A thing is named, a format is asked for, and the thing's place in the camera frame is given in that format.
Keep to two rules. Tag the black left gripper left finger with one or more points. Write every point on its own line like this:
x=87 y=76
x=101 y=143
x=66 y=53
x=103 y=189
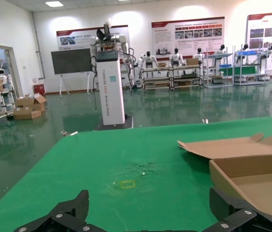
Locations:
x=68 y=212

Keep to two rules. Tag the metal pipe shelf rack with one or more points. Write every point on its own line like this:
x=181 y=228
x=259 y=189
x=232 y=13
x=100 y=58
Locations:
x=247 y=64
x=219 y=56

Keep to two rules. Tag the open cardboard floor box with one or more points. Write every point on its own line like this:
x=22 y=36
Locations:
x=38 y=105

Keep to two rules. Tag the grey wall pipe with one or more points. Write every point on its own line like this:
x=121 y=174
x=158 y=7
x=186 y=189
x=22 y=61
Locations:
x=37 y=36

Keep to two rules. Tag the closed cardboard floor box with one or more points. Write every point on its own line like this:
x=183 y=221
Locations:
x=22 y=113

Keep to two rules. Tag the small cardboard box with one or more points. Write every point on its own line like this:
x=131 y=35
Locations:
x=161 y=65
x=192 y=61

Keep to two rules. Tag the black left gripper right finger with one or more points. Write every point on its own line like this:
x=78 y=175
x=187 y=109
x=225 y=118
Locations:
x=232 y=212

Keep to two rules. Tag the green board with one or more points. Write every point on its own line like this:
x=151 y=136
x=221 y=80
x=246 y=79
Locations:
x=242 y=70

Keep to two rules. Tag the black display on stand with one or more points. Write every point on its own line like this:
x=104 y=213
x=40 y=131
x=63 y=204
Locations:
x=70 y=60

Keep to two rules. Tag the ceiling light panel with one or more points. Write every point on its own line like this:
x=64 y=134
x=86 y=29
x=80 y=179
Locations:
x=52 y=3

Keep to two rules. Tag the metal table clamp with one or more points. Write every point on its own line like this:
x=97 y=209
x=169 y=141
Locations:
x=69 y=133
x=205 y=120

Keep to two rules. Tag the metal pipe roller rack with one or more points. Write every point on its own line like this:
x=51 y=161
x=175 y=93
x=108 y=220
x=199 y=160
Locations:
x=155 y=69
x=186 y=77

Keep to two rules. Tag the red box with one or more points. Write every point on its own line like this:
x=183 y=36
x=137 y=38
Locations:
x=39 y=90

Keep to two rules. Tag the blue plastic bin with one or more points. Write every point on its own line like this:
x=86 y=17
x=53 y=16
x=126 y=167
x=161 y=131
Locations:
x=246 y=52
x=225 y=65

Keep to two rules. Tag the green table cloth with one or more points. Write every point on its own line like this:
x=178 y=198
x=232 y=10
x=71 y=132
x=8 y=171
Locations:
x=102 y=157

